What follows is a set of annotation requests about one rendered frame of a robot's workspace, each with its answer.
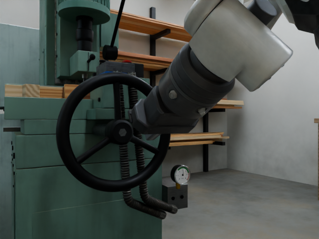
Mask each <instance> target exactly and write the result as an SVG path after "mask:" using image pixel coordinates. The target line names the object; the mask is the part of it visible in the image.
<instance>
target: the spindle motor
mask: <svg viewBox="0 0 319 239"><path fill-rule="evenodd" d="M58 15H59V17H60V18H62V19H63V20H65V21H68V22H71V23H75V24H77V22H76V17H77V16H80V15H85V16H90V17H92V18H93V19H94V22H93V23H92V25H101V24H104V23H107V22H108V21H109V20H110V0H58Z"/></svg>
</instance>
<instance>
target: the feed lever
mask: <svg viewBox="0 0 319 239"><path fill-rule="evenodd" d="M124 4H125V0H121V4H120V8H119V12H118V16H117V20H116V24H115V28H114V32H113V36H112V40H111V44H110V45H104V47H103V59H104V60H106V61H109V60H113V61H115V60H116V59H117V56H118V48H117V47H116V46H114V43H115V39H116V35H117V31H118V27H119V23H120V20H121V16H122V11H123V7H124Z"/></svg>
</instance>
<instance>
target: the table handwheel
mask: <svg viewBox="0 0 319 239"><path fill-rule="evenodd" d="M108 84H113V95H114V120H112V121H110V122H109V123H108V124H95V125H94V126H93V133H94V134H95V135H97V136H101V137H105V138H104V139H102V140H101V141H100V142H98V143H97V144H96V145H94V146H93V147H92V148H90V149H89V150H87V151H86V152H84V153H83V154H81V155H80V156H79V157H77V158H76V157H75V155H74V153H73V151H72V148H71V144H70V137H69V129H70V123H71V119H72V116H73V113H74V111H75V109H76V107H77V106H78V104H79V103H80V101H81V100H82V99H83V98H84V97H85V96H86V95H87V94H88V93H90V92H91V91H93V90H95V89H97V88H99V87H101V86H104V85H108ZM120 84H123V85H127V86H130V87H133V88H135V89H137V90H139V91H140V92H142V93H143V94H144V95H145V96H146V97H147V96H148V95H149V93H150V92H151V90H152V89H153V88H152V87H151V86H150V85H149V84H148V83H146V82H145V81H143V80H142V79H140V78H138V77H136V76H133V75H131V74H126V73H118V72H112V73H104V74H99V75H96V76H93V77H91V78H89V79H87V80H85V81H84V82H82V83H81V84H80V85H78V86H77V87H76V88H75V89H74V90H73V91H72V92H71V93H70V94H69V96H68V97H67V99H66V100H65V102H64V104H63V106H62V108H61V110H60V113H59V115H58V119H57V124H56V143H57V148H58V151H59V154H60V157H61V159H62V161H63V163H64V165H65V166H66V168H67V169H68V171H69V172H70V173H71V174H72V175H73V176H74V177H75V178H76V179H77V180H78V181H80V182H81V183H83V184H84V185H86V186H88V187H90V188H93V189H96V190H99V191H103V192H121V191H126V190H129V189H132V188H134V187H136V186H138V185H140V184H142V183H143V182H145V181H147V180H148V179H149V178H150V177H151V176H152V175H153V174H154V173H155V172H156V171H157V170H158V168H159V167H160V165H161V164H162V162H163V160H164V158H165V156H166V154H167V151H168V148H169V143H170V136H171V134H161V135H160V139H159V145H158V148H157V147H154V146H152V145H150V144H148V143H146V142H144V141H143V140H141V139H139V138H137V137H135V136H134V135H133V127H132V125H131V124H130V123H129V122H128V121H126V120H122V111H121V96H120ZM129 142H132V143H134V144H136V145H138V146H140V147H142V148H144V149H146V150H148V151H150V152H152V153H154V154H155V155H154V157H153V158H152V160H151V161H150V162H149V163H148V165H147V166H146V167H145V168H144V169H142V170H141V171H140V172H139V173H137V174H135V175H133V176H131V177H129V178H126V179H121V180H106V179H102V178H99V177H96V176H94V175H92V174H91V173H89V172H88V171H86V170H85V169H84V168H83V167H82V166H81V165H80V164H81V163H83V162H84V161H85V160H87V159H88V158H89V157H91V156H92V155H93V154H95V153H96V152H97V151H99V150H100V149H102V148H103V147H105V146H106V145H108V144H109V143H114V144H117V145H125V144H127V143H129Z"/></svg>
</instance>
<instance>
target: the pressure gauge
mask: <svg viewBox="0 0 319 239"><path fill-rule="evenodd" d="M182 174H183V176H182ZM170 176H171V179H172V181H174V182H175V183H176V189H180V185H183V184H186V183H187V182H188V181H189V180H190V176H191V172H190V169H189V168H188V167H187V166H185V165H175V166H174V167H173V168H172V170H171V173H170Z"/></svg>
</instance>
